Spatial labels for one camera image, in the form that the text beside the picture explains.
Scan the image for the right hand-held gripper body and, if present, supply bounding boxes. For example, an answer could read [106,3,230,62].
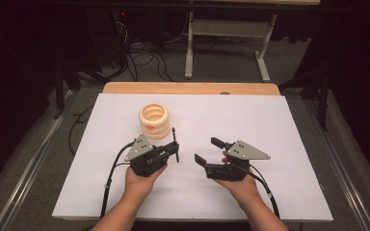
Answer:
[204,140,272,183]

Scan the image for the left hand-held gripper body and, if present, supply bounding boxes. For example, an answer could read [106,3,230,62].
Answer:
[123,133,169,178]

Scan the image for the cream ringed pen holder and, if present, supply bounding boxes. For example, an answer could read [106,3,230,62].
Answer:
[138,102,172,141]

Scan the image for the person's left hand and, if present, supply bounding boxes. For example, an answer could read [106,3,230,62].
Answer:
[122,163,169,202]

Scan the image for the person's right hand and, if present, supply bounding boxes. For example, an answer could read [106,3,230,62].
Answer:
[213,151,263,212]

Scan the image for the white table mat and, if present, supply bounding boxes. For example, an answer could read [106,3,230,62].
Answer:
[51,92,334,222]

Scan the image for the black stand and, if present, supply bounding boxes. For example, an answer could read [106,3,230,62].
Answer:
[278,68,331,132]
[53,59,82,120]

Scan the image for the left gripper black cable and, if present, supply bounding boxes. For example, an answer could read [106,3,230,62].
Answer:
[99,140,137,219]

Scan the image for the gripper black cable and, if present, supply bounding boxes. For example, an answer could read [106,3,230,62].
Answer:
[99,140,137,219]
[248,164,281,219]

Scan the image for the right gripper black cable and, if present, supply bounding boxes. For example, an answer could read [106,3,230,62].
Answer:
[248,164,281,219]

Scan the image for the black floor cable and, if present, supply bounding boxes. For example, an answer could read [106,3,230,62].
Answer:
[67,103,94,157]

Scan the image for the bundle of floor cables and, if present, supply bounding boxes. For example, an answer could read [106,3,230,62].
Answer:
[110,18,189,83]

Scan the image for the metal floor rail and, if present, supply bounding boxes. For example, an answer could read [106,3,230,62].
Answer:
[303,95,370,231]
[0,90,75,231]

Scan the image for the white metal desk frame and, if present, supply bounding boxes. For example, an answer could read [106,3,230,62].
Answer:
[184,0,322,83]

